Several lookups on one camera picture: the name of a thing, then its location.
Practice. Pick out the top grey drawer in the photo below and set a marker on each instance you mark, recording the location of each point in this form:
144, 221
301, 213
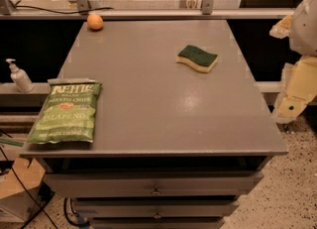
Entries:
90, 185

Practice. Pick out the cardboard box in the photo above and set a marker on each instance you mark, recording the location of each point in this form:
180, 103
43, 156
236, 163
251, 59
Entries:
19, 191

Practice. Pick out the green and yellow sponge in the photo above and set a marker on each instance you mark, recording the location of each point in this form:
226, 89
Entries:
197, 59

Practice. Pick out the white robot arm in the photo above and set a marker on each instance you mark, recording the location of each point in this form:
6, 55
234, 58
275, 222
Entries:
303, 31

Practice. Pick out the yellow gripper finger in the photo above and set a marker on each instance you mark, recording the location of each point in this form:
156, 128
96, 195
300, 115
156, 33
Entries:
281, 29
298, 87

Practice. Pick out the bottom grey drawer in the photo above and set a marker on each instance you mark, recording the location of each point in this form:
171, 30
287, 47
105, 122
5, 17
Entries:
163, 223

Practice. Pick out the white pump dispenser bottle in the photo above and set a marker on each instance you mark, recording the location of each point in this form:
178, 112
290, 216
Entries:
20, 77

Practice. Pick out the grey drawer cabinet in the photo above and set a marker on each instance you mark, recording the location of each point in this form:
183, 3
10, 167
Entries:
155, 115

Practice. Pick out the orange fruit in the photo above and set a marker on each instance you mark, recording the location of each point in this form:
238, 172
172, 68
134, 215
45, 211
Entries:
95, 22

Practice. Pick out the green jalapeno chip bag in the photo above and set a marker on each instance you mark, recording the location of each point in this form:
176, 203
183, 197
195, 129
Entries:
69, 112

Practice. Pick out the grey drawer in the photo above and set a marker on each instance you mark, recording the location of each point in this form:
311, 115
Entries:
90, 185
156, 208
163, 223

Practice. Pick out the middle grey drawer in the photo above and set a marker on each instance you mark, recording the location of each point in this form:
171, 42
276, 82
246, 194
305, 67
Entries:
156, 208

